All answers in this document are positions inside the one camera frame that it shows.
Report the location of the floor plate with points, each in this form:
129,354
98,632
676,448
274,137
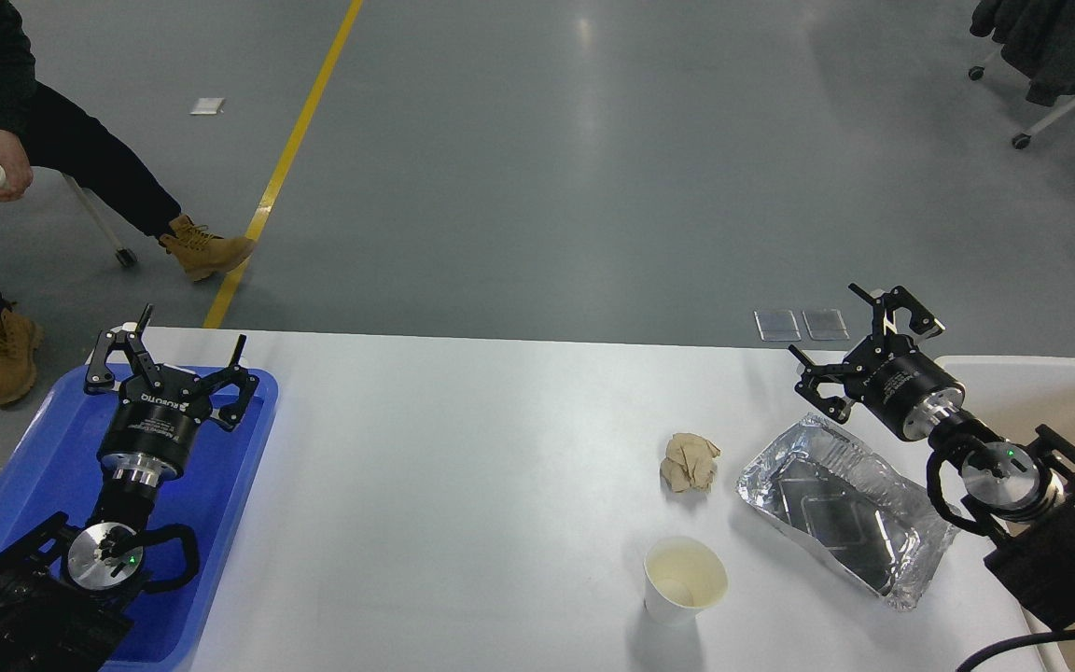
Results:
825,325
777,326

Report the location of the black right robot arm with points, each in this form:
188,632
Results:
1021,497

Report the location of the clothes rack with coats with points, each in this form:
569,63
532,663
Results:
1037,39

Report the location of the white paper on floor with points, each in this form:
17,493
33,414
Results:
207,106

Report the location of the crumpled brown paper ball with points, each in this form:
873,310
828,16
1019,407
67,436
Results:
689,463

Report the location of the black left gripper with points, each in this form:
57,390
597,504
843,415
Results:
152,424

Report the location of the beige plastic bin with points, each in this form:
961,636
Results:
1013,395

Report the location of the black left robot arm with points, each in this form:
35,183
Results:
65,589

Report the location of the right floor plate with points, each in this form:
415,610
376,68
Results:
825,325

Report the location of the office chair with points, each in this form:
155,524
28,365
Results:
123,254

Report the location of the blue plastic tray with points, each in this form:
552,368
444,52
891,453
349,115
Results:
55,467

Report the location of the white paper cup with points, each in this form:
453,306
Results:
683,577

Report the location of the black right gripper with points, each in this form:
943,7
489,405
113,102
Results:
887,372

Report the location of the left floor plate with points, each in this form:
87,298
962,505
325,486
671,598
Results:
777,326

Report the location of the person in black clothes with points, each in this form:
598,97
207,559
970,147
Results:
39,127

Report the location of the aluminium foil tray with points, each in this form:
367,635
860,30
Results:
824,489

